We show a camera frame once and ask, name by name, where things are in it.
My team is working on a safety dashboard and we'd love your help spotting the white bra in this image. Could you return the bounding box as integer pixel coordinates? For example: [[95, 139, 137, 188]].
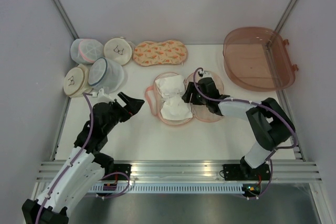
[[155, 73, 193, 121]]

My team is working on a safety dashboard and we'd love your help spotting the white slotted cable duct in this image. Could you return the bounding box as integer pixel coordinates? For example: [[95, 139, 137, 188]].
[[88, 183, 245, 194]]

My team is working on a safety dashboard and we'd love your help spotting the beige round bag rear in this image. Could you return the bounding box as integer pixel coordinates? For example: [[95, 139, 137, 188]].
[[103, 37, 135, 66]]

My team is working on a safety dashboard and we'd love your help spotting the right aluminium frame post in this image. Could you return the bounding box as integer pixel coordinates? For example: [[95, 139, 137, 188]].
[[274, 0, 316, 35]]

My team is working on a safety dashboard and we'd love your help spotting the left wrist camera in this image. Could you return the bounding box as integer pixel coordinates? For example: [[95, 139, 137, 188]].
[[92, 88, 113, 103]]

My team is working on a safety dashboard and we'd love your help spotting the floral mesh laundry bag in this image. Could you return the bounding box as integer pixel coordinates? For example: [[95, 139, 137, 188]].
[[144, 72, 222, 126]]

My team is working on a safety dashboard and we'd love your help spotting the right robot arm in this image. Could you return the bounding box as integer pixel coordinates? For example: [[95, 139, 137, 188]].
[[182, 76, 297, 180]]

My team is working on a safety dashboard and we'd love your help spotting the beige round bag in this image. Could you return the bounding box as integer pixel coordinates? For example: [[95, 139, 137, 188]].
[[103, 37, 135, 66], [63, 64, 92, 98]]

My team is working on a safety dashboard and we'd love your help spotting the aluminium frame post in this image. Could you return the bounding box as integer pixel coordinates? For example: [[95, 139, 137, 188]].
[[274, 0, 316, 35], [51, 0, 79, 40]]

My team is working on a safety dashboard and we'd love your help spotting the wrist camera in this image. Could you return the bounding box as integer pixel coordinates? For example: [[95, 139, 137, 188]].
[[92, 88, 113, 103], [197, 69, 212, 80]]

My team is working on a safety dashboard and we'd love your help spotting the purple cable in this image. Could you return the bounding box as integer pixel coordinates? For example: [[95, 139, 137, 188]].
[[193, 68, 298, 201], [35, 92, 132, 224]]

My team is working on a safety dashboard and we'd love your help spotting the beige round bag front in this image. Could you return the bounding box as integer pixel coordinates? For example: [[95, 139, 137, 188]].
[[63, 64, 92, 98]]

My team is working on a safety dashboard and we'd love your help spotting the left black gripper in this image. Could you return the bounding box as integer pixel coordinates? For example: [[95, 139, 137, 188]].
[[103, 92, 144, 134]]

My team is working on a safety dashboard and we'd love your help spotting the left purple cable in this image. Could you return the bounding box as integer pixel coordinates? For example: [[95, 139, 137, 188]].
[[35, 92, 132, 224]]

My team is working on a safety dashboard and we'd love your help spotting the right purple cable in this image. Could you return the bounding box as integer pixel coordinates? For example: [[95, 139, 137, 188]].
[[193, 68, 298, 201]]

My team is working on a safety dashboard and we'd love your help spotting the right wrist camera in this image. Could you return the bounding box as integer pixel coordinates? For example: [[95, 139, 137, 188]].
[[197, 69, 212, 80]]

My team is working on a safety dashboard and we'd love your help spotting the pink transparent plastic basket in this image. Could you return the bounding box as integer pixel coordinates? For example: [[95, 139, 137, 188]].
[[223, 27, 298, 92]]

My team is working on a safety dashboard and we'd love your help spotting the left aluminium frame post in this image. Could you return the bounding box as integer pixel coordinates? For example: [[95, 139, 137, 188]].
[[51, 0, 79, 40]]

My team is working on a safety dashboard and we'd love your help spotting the white mesh bag pink trim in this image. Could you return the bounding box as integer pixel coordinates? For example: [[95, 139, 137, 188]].
[[70, 39, 104, 65]]

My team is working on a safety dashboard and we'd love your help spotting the white mesh bag blue trim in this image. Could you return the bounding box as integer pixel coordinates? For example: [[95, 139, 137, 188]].
[[88, 57, 124, 94]]

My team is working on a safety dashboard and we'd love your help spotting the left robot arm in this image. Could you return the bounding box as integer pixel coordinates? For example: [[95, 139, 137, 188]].
[[22, 92, 144, 223]]

